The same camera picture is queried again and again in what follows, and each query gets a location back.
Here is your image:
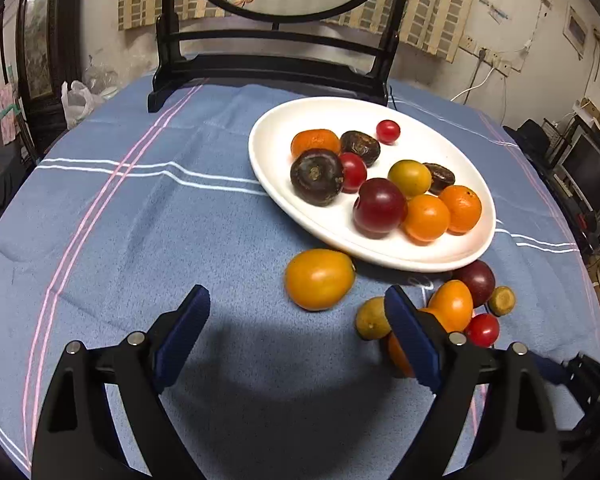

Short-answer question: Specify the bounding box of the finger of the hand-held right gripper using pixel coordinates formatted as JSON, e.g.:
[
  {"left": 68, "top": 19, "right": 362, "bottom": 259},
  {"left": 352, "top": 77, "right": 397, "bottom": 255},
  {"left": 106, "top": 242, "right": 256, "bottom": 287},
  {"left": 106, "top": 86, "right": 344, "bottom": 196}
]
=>
[{"left": 530, "top": 352, "right": 571, "bottom": 386}]

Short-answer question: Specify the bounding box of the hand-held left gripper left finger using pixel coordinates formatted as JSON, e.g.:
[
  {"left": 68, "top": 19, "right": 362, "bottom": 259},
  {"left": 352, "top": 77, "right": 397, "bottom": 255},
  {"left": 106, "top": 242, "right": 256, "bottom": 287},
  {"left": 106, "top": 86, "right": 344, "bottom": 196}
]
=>
[{"left": 31, "top": 284, "right": 211, "bottom": 480}]

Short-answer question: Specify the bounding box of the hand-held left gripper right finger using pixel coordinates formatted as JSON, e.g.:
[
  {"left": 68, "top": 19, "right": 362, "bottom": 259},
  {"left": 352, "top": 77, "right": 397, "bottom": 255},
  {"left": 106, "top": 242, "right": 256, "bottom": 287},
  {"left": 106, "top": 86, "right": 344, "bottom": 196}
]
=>
[{"left": 384, "top": 284, "right": 563, "bottom": 480}]

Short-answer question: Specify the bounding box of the small yellowish fruit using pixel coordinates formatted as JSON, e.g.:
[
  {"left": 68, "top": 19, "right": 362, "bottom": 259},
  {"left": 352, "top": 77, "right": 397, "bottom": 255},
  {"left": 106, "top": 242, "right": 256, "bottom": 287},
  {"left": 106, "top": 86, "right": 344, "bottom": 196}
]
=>
[
  {"left": 488, "top": 286, "right": 516, "bottom": 317},
  {"left": 355, "top": 296, "right": 393, "bottom": 341}
]

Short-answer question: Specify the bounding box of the dark red plum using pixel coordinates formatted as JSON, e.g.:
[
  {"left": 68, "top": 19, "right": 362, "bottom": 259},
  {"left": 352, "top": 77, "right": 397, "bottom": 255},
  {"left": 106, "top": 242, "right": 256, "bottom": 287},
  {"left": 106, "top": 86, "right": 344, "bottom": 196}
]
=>
[
  {"left": 451, "top": 259, "right": 496, "bottom": 308},
  {"left": 352, "top": 177, "right": 409, "bottom": 239}
]

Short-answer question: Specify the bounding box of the large smooth orange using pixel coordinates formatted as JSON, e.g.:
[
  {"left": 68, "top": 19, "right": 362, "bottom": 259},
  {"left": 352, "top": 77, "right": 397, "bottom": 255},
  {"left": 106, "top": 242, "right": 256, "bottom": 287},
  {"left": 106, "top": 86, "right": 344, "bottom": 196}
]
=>
[{"left": 284, "top": 248, "right": 356, "bottom": 311}]

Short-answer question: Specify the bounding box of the orange mandarin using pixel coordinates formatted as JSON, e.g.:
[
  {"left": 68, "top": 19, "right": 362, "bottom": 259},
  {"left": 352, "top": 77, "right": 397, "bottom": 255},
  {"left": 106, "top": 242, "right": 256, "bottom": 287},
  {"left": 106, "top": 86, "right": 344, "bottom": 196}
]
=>
[
  {"left": 438, "top": 185, "right": 482, "bottom": 235},
  {"left": 290, "top": 129, "right": 341, "bottom": 160}
]

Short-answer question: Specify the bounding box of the green yellow plum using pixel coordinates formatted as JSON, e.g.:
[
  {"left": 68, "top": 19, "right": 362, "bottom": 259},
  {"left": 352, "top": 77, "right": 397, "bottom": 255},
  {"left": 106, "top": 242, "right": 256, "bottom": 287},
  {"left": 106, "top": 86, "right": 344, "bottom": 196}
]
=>
[{"left": 387, "top": 159, "right": 433, "bottom": 198}]

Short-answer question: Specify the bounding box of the small red cherry tomato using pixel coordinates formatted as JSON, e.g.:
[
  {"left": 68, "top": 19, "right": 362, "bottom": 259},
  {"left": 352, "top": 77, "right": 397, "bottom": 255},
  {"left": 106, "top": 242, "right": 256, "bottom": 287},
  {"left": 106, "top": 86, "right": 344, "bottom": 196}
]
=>
[{"left": 376, "top": 119, "right": 401, "bottom": 144}]

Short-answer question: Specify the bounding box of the white plate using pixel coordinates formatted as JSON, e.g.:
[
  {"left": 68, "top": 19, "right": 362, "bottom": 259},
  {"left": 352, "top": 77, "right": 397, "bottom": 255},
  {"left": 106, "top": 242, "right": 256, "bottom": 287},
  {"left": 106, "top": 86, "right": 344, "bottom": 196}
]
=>
[{"left": 248, "top": 96, "right": 497, "bottom": 274}]

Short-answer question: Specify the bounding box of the blue plaid tablecloth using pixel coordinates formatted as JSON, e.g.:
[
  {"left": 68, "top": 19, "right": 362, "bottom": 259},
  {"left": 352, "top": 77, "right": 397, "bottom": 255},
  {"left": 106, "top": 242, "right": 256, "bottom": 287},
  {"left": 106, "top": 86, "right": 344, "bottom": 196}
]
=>
[{"left": 0, "top": 52, "right": 600, "bottom": 480}]

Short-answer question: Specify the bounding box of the black media stand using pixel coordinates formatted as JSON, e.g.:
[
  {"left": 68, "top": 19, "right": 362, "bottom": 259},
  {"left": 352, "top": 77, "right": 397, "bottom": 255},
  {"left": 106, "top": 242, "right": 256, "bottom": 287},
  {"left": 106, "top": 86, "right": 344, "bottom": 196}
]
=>
[{"left": 540, "top": 117, "right": 600, "bottom": 261}]

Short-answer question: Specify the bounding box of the computer monitor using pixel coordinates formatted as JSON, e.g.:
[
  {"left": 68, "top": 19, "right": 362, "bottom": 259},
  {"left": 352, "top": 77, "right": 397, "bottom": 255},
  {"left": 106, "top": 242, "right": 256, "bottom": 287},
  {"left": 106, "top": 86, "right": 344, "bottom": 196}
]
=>
[{"left": 560, "top": 132, "right": 600, "bottom": 213}]

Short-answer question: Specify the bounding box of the black hat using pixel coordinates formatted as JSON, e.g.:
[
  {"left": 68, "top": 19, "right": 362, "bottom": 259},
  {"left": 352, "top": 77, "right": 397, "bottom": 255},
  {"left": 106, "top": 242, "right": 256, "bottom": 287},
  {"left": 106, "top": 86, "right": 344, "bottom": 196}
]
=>
[{"left": 503, "top": 119, "right": 551, "bottom": 161}]

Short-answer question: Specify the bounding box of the white plastic bag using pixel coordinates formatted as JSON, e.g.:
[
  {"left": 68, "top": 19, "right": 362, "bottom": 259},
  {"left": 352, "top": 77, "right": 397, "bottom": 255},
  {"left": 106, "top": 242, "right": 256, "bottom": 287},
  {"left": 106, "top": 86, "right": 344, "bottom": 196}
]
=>
[{"left": 61, "top": 80, "right": 105, "bottom": 131}]

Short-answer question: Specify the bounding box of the cardboard box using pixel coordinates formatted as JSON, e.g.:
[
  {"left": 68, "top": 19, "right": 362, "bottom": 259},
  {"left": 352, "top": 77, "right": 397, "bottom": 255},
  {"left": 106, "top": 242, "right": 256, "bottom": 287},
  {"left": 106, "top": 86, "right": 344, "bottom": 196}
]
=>
[{"left": 572, "top": 97, "right": 600, "bottom": 133}]

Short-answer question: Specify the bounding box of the clear plastic bag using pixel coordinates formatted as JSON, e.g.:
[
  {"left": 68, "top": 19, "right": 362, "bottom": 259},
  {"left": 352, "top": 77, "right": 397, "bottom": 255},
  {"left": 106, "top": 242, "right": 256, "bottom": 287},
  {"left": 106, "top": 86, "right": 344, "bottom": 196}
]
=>
[{"left": 83, "top": 57, "right": 120, "bottom": 101}]

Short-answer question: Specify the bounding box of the pink green paper bag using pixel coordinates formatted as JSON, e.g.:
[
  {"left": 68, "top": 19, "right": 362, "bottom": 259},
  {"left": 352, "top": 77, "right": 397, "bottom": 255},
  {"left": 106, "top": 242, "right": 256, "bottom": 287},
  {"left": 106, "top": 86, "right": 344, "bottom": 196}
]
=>
[{"left": 0, "top": 82, "right": 21, "bottom": 143}]

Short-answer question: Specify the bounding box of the dark wood framed painting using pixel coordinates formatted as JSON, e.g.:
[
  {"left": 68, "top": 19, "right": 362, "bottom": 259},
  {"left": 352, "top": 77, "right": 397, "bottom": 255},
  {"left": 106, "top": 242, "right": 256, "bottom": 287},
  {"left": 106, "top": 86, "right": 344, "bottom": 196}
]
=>
[{"left": 15, "top": 0, "right": 86, "bottom": 156}]

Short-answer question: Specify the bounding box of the white power cable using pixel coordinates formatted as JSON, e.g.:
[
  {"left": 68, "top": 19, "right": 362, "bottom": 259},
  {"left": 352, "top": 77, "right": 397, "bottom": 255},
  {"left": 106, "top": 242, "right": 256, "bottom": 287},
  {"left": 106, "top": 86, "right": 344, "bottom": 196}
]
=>
[{"left": 450, "top": 62, "right": 496, "bottom": 103}]

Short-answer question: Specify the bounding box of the small framed wall picture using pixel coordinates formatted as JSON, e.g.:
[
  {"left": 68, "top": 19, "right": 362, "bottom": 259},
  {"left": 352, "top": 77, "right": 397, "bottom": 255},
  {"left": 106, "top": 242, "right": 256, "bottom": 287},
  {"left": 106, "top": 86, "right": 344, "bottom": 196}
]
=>
[{"left": 562, "top": 6, "right": 588, "bottom": 58}]

